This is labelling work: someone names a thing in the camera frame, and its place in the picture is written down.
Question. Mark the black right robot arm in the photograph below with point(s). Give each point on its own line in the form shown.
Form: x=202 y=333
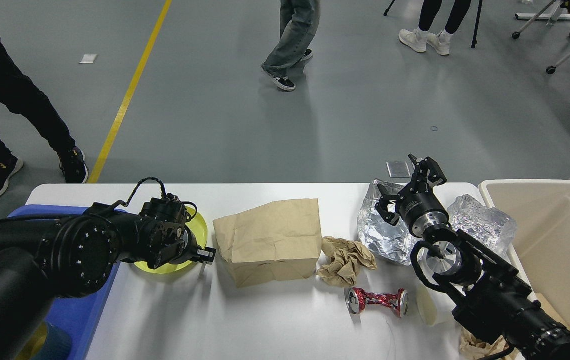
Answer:
x=491 y=301

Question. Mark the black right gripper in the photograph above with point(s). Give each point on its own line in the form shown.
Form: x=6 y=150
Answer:
x=415 y=200

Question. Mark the yellow plate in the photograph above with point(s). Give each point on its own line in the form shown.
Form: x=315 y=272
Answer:
x=199 y=229

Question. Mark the beige plastic bin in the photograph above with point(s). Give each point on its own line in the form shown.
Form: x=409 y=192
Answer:
x=541 y=209

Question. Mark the brown paper bag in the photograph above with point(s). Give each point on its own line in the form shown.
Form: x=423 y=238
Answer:
x=278 y=241

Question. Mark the crumpled paper under arm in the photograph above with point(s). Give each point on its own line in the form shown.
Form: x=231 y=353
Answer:
x=472 y=348

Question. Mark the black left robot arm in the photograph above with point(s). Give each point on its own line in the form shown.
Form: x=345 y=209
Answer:
x=49 y=256

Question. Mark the silver foil bag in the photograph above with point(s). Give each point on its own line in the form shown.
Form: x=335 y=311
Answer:
x=393 y=244

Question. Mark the silver floor plate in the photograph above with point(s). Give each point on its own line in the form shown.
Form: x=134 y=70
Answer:
x=398 y=170

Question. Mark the white paper cup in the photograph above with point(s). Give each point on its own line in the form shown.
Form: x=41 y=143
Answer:
x=434 y=307

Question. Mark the crushed red can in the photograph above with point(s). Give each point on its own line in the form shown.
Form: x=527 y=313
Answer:
x=357 y=299

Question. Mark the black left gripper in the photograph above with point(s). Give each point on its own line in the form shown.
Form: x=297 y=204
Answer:
x=188 y=248

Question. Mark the person in grey jeans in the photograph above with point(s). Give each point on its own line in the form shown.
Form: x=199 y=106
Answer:
x=299 y=20

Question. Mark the crumpled brown paper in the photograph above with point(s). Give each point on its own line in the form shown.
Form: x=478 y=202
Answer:
x=346 y=258

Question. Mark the teal mug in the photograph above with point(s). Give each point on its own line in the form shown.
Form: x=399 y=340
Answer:
x=49 y=342

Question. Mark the blue plastic tray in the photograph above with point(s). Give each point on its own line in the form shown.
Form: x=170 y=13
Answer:
x=77 y=317

